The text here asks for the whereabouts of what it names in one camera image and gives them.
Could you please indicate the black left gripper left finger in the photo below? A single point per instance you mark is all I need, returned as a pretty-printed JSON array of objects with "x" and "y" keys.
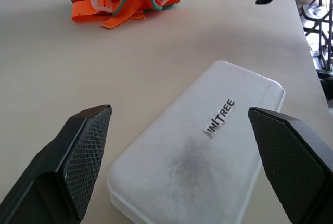
[{"x": 52, "y": 172}]

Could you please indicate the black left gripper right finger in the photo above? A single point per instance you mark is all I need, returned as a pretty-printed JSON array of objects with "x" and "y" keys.
[{"x": 294, "y": 161}]

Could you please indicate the white rectangular case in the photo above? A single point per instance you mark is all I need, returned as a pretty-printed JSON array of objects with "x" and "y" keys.
[{"x": 197, "y": 156}]

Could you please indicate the black metal stand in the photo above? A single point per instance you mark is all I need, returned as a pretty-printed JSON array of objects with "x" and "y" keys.
[{"x": 323, "y": 23}]

